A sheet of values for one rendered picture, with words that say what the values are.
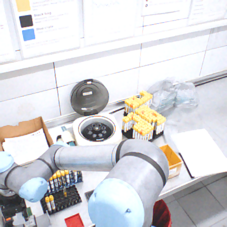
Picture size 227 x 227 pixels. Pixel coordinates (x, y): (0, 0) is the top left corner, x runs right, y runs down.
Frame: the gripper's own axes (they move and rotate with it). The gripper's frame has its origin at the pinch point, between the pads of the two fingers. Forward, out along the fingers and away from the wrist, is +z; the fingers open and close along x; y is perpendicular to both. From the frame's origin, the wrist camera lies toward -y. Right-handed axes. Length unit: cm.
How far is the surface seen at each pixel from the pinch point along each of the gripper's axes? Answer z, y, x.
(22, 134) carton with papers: 6, -8, -52
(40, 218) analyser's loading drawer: 8.4, -4.5, -1.7
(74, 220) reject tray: 12.2, -17.5, 2.9
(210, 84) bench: 13, -142, -54
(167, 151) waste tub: 6, -73, -9
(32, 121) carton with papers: 0, -15, -53
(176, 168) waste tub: 6, -70, 3
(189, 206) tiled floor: 100, -115, -15
